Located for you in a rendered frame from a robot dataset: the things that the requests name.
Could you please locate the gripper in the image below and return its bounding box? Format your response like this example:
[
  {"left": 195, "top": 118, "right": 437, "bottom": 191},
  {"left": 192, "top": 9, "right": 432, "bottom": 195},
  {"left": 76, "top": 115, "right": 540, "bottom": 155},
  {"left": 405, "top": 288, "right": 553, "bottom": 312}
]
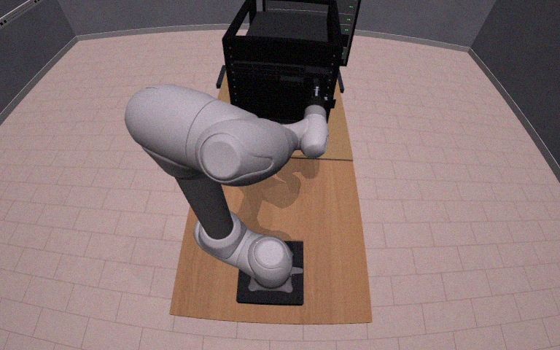
[{"left": 306, "top": 78, "right": 324, "bottom": 108}]

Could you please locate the black metal rack frame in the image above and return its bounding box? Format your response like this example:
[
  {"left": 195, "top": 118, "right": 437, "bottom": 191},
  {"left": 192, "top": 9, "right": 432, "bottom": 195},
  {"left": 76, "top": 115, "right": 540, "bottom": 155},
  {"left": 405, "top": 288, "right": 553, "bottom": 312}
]
[{"left": 222, "top": 0, "right": 343, "bottom": 125}]

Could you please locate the tan wooden board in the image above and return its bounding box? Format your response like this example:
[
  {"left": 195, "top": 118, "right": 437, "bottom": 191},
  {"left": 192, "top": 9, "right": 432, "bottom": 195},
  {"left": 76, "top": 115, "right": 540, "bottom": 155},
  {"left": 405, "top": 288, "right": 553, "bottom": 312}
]
[{"left": 217, "top": 71, "right": 354, "bottom": 161}]

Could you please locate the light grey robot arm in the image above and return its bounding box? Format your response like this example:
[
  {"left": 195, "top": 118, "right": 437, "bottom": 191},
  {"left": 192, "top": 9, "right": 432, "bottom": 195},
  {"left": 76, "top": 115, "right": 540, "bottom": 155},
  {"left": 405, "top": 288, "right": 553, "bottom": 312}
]
[{"left": 125, "top": 84, "right": 336, "bottom": 293}]

